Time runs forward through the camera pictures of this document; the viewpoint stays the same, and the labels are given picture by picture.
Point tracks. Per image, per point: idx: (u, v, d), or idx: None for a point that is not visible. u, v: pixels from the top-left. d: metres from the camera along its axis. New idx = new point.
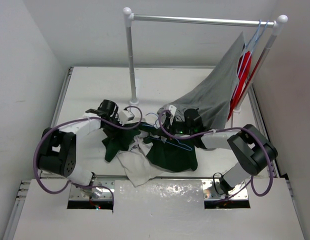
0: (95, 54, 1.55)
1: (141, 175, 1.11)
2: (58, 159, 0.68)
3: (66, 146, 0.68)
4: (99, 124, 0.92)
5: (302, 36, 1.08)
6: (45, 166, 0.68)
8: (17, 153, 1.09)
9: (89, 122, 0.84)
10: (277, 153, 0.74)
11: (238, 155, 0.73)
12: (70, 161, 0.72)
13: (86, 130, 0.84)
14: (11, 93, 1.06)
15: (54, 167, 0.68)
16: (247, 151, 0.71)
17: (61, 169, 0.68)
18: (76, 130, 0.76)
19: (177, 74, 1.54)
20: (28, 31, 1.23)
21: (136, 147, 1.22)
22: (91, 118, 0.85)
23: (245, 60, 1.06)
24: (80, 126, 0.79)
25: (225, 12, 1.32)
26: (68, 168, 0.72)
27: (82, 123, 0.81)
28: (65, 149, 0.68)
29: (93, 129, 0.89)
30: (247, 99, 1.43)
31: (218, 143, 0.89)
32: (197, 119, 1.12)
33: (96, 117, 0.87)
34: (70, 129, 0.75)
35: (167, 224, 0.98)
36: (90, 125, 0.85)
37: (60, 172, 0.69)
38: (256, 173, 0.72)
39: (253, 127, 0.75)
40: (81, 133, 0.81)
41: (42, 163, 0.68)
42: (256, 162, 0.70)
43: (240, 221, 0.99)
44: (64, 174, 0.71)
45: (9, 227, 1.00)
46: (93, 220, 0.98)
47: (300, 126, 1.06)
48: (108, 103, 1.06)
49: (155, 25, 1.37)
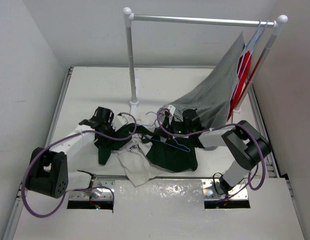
0: (95, 54, 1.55)
1: (141, 175, 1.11)
2: (48, 182, 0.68)
3: (55, 169, 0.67)
4: (93, 136, 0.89)
5: (301, 36, 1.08)
6: (36, 187, 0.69)
8: (17, 153, 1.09)
9: (82, 136, 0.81)
10: (271, 149, 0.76)
11: (233, 150, 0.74)
12: (62, 180, 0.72)
13: (80, 144, 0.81)
14: (11, 93, 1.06)
15: (45, 188, 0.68)
16: (241, 145, 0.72)
17: (52, 191, 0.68)
18: (68, 150, 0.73)
19: (177, 74, 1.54)
20: (28, 31, 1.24)
21: (135, 147, 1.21)
22: (84, 132, 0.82)
23: (245, 60, 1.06)
24: (72, 144, 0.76)
25: (225, 12, 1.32)
26: (60, 189, 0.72)
27: (75, 139, 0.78)
28: (54, 172, 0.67)
29: (87, 141, 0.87)
30: (247, 99, 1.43)
31: (215, 141, 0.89)
32: (195, 119, 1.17)
33: (90, 131, 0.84)
34: (60, 148, 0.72)
35: (167, 224, 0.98)
36: (84, 139, 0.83)
37: (51, 194, 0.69)
38: (251, 167, 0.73)
39: (247, 123, 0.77)
40: (74, 149, 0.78)
41: (33, 185, 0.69)
42: (250, 156, 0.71)
43: (240, 221, 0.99)
44: (56, 196, 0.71)
45: (8, 227, 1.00)
46: (92, 220, 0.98)
47: (300, 126, 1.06)
48: (103, 111, 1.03)
49: (155, 25, 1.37)
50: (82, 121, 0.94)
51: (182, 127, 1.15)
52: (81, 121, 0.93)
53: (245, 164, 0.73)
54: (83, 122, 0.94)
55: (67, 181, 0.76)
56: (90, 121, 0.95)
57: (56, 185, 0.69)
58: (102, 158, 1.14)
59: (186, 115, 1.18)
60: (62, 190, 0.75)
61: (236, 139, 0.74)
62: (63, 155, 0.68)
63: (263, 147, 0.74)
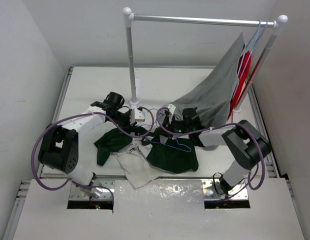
0: (95, 54, 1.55)
1: (141, 176, 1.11)
2: (60, 155, 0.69)
3: (68, 145, 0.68)
4: (104, 119, 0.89)
5: (301, 36, 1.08)
6: (48, 160, 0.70)
8: (17, 152, 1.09)
9: (93, 117, 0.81)
10: (270, 148, 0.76)
11: (233, 150, 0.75)
12: (73, 157, 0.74)
13: (90, 124, 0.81)
14: (11, 93, 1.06)
15: (56, 162, 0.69)
16: (241, 145, 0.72)
17: (62, 167, 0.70)
18: (79, 128, 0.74)
19: (177, 74, 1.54)
20: (28, 31, 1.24)
21: (135, 149, 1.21)
22: (95, 113, 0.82)
23: (245, 60, 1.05)
24: (83, 123, 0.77)
25: (224, 12, 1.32)
26: (70, 166, 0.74)
27: (86, 118, 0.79)
28: (66, 147, 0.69)
29: (98, 123, 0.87)
30: (247, 99, 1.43)
31: (215, 141, 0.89)
32: (195, 118, 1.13)
33: (101, 112, 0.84)
34: (72, 126, 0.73)
35: (167, 224, 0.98)
36: (94, 120, 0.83)
37: (62, 169, 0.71)
38: (251, 167, 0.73)
39: (247, 122, 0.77)
40: (85, 128, 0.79)
41: (45, 159, 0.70)
42: (250, 156, 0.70)
43: (240, 221, 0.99)
44: (66, 171, 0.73)
45: (8, 227, 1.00)
46: (93, 220, 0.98)
47: (299, 125, 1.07)
48: (115, 95, 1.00)
49: (156, 25, 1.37)
50: (94, 104, 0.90)
51: (182, 126, 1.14)
52: (93, 103, 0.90)
53: (245, 163, 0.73)
54: (95, 105, 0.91)
55: (76, 159, 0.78)
56: (101, 103, 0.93)
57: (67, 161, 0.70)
58: (101, 158, 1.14)
59: (185, 113, 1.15)
60: (72, 166, 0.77)
61: (235, 140, 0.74)
62: (75, 133, 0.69)
63: (263, 146, 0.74)
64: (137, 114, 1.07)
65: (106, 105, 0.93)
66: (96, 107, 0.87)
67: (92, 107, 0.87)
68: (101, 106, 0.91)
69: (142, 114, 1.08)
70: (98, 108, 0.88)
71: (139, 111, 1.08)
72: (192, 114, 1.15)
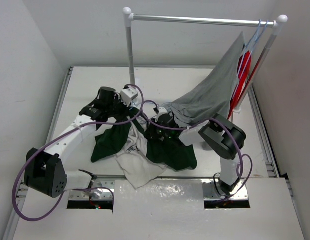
0: (94, 54, 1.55)
1: (141, 176, 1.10)
2: (45, 182, 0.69)
3: (51, 172, 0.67)
4: (94, 127, 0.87)
5: (302, 36, 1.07)
6: (35, 185, 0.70)
8: (17, 152, 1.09)
9: (80, 132, 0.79)
10: (245, 136, 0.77)
11: (212, 144, 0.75)
12: (60, 181, 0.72)
13: (78, 140, 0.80)
14: (11, 92, 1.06)
15: (42, 188, 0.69)
16: (218, 137, 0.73)
17: (49, 190, 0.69)
18: (63, 150, 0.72)
19: (177, 74, 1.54)
20: (28, 31, 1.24)
21: (134, 148, 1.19)
22: (82, 127, 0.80)
23: (245, 60, 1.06)
24: (68, 143, 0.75)
25: (224, 12, 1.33)
26: (58, 189, 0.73)
27: (71, 135, 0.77)
28: (50, 175, 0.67)
29: (88, 134, 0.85)
30: (247, 99, 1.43)
31: (194, 139, 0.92)
32: (171, 122, 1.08)
33: (90, 124, 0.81)
34: (56, 150, 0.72)
35: (167, 224, 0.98)
36: (82, 134, 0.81)
37: (49, 193, 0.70)
38: (232, 157, 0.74)
39: (219, 116, 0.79)
40: (72, 145, 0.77)
41: (32, 184, 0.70)
42: (228, 147, 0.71)
43: (240, 221, 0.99)
44: (53, 196, 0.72)
45: (8, 227, 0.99)
46: (93, 219, 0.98)
47: (300, 127, 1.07)
48: (106, 93, 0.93)
49: (155, 25, 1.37)
50: (82, 112, 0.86)
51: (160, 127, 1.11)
52: (81, 112, 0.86)
53: (225, 155, 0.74)
54: (84, 113, 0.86)
55: (65, 180, 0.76)
56: (91, 110, 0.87)
57: (53, 186, 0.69)
58: (94, 155, 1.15)
59: (161, 119, 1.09)
60: (61, 189, 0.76)
61: (212, 134, 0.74)
62: (57, 159, 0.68)
63: (238, 135, 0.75)
64: (128, 93, 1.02)
65: (97, 110, 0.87)
66: (85, 116, 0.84)
67: (81, 117, 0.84)
68: (91, 114, 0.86)
69: (132, 91, 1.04)
70: (87, 117, 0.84)
71: (128, 90, 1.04)
72: (167, 119, 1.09)
